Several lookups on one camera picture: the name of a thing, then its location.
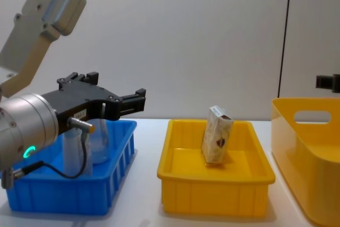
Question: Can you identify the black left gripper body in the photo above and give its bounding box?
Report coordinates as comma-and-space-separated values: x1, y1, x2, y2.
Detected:
41, 86, 121, 135

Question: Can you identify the patterned beige carton box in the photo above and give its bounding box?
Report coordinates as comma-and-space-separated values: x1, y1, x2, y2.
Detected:
200, 105, 235, 165

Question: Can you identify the blue plastic bin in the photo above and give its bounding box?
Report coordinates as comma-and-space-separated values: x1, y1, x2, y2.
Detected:
5, 119, 138, 216

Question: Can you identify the shallow yellow plastic bin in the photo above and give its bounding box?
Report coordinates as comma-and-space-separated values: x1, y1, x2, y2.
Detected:
156, 119, 276, 218

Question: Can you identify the thin dark gripper cable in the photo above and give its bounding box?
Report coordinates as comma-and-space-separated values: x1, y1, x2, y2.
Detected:
1, 117, 96, 190

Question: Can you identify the yellow basket with handle hole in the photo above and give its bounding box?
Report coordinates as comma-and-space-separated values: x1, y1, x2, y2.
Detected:
270, 97, 340, 227

